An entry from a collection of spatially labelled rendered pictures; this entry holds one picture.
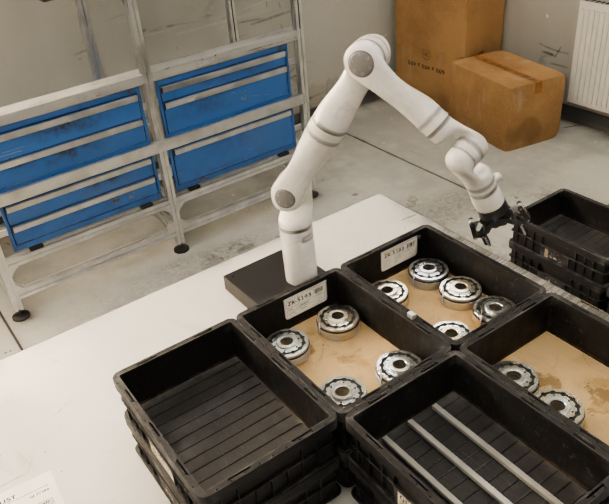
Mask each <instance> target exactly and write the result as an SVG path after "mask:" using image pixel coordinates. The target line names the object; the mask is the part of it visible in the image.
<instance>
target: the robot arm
mask: <svg viewBox="0 0 609 504"><path fill-rule="evenodd" d="M390 55H391V52H390V46H389V44H388V42H387V40H386V39H385V38H384V37H383V36H381V35H378V34H368V35H365V36H362V37H360V38H359V39H358V40H356V41H355V42H354V43H353V44H352V45H351V46H350V47H349V48H348V49H347V50H346V52H345V55H344V66H345V69H344V71H343V73H342V75H341V77H340V79H339V80H338V82H337V83H336V84H335V86H334V87H333V88H332V89H331V90H330V92H329V93H328V94H327V95H326V97H325V98H324V99H323V100H322V102H321V103H320V104H319V106H318V107H317V109H316V110H315V112H314V113H313V115H312V117H311V119H310V121H309V122H308V124H307V126H306V128H305V130H304V132H303V134H302V136H301V138H300V141H299V143H298V145H297V147H296V150H295V152H294V155H293V157H292V159H291V161H290V163H289V164H288V166H287V168H286V169H285V170H284V171H282V172H281V174H280V175H279V176H278V178H277V179H276V181H275V182H274V184H273V186H272V189H271V199H272V202H273V204H274V205H275V207H276V208H277V209H279V210H280V213H279V218H278V223H279V230H280V237H281V245H282V253H283V260H284V268H285V276H286V281H287V282H288V283H289V284H291V285H294V286H297V285H299V284H301V283H303V282H305V281H307V280H309V279H311V278H313V277H315V276H317V275H318V273H317V262H316V252H315V243H314V233H313V224H312V216H313V197H312V186H311V183H312V181H313V179H314V177H315V176H316V174H317V173H318V171H319V170H320V169H321V168H322V166H323V165H324V164H325V163H326V161H327V160H328V159H329V157H330V156H331V155H332V153H333V152H334V151H335V149H336V148H337V146H338V145H339V143H340V142H341V140H342V138H343V137H344V135H345V133H346V132H347V130H348V128H349V126H350V124H351V122H352V121H353V119H354V117H355V115H356V113H357V111H358V108H359V106H360V104H361V102H362V100H363V98H364V96H365V95H366V93H367V91H368V90H371V91H372V92H374V93H375V94H377V95H378V96H379V97H381V98H382V99H383V100H385V101H386V102H387V103H389V104H390V105H391V106H393V107H394V108H395V109H396V110H398V111H399V112H400V113H401V114H402V115H403V116H405V117H406V118H407V119H408V120H409V121H410V122H411V123H412V124H413V125H414V126H415V127H416V128H417V129H418V130H420V131H421V132H422V133H423V134H424V135H425V136H426V137H427V138H428V139H429V140H430V141H431V142H432V143H434V144H439V143H441V142H443V141H444V140H445V139H447V138H448V137H452V138H455V139H457V140H458V141H457V142H456V143H455V144H454V145H453V146H452V148H451V149H450V150H449V151H448V152H447V154H446V156H445V164H446V167H447V168H448V169H449V170H450V171H451V172H452V173H453V174H454V175H456V176H457V177H458V178H459V179H460V180H461V182H462V183H463V184H464V185H465V187H466V189H467V191H468V193H469V195H470V199H471V201H472V203H473V205H474V207H475V209H476V211H477V213H478V215H479V218H477V219H473V218H472V217H470V218H468V221H469V226H470V229H471V233H472V236H473V239H475V240H476V239H478V238H481V239H482V240H483V242H484V244H485V245H488V247H490V246H491V243H490V240H489V238H488V236H487V234H489V232H490V231H491V229H492V228H494V229H495V228H498V227H500V226H505V225H507V223H508V224H512V225H515V224H516V225H519V226H520V229H521V231H522V233H523V235H526V232H528V230H527V226H526V224H525V223H526V222H530V221H531V218H530V215H529V212H528V211H527V209H526V208H525V206H524V205H523V204H522V202H521V201H517V205H514V206H512V207H511V206H509V205H508V203H507V201H506V199H505V197H504V195H503V192H502V190H501V188H500V186H499V184H500V183H501V182H502V181H503V177H502V175H501V173H500V172H495V173H492V171H491V169H490V168H489V167H488V166H487V165H486V164H483V163H479V162H480V161H481V159H482V158H483V157H484V156H485V155H486V153H487V152H488V144H487V141H486V139H485V138H484V137H483V136H482V135H481V134H479V133H478V132H476V131H474V130H472V129H470V128H468V127H466V126H464V125H463V124H461V123H459V122H458V121H456V120H454V119H453V118H452V117H451V116H449V115H448V114H447V113H446V112H445V111H444V110H443V109H442V108H441V107H440V106H439V105H438V104H437V103H436V102H435V101H433V100H432V99H431V98H430V97H428V96H427V95H425V94H423V93H422V92H420V91H418V90H416V89H415V88H413V87H411V86H410V85H408V84H407V83H405V82H404V81H403V80H401V79H400V78H399V77H398V76H397V75H396V74H395V73H394V72H393V71H392V70H391V68H390V67H389V66H388V64H389V61H390ZM513 211H516V212H518V213H519V214H520V213H521V215H522V216H519V215H516V214H515V213H514V212H513ZM510 218H511V219H510ZM478 223H481V224H482V227H481V229H480V230H479V231H476V228H477V226H478Z"/></svg>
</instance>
